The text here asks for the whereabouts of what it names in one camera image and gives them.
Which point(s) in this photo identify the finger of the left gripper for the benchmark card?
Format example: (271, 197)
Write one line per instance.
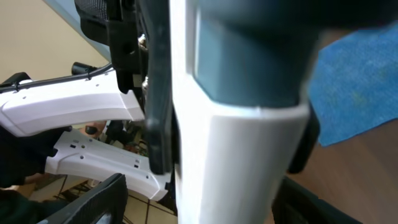
(306, 143)
(158, 93)

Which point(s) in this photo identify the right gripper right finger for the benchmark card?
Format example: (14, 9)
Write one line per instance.
(298, 205)

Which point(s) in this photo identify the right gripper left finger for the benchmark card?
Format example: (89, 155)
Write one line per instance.
(93, 202)

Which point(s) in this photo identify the white pipette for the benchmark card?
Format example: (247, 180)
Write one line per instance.
(242, 155)

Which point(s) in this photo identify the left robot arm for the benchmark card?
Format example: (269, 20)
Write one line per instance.
(71, 105)

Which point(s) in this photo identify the blue cloth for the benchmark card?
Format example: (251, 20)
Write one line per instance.
(357, 87)

